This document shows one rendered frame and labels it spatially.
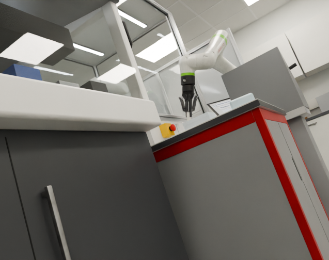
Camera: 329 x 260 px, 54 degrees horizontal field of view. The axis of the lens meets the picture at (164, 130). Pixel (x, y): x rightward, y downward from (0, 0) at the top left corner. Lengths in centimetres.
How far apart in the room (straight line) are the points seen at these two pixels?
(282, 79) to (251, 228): 102
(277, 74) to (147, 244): 131
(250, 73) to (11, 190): 159
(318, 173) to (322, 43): 345
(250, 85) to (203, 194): 94
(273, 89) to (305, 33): 335
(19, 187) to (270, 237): 85
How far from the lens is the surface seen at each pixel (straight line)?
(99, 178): 95
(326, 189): 200
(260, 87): 201
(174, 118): 197
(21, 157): 80
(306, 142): 198
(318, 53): 520
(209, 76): 375
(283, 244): 124
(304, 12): 577
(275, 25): 579
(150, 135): 165
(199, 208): 130
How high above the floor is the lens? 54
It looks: 11 degrees up
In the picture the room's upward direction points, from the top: 19 degrees counter-clockwise
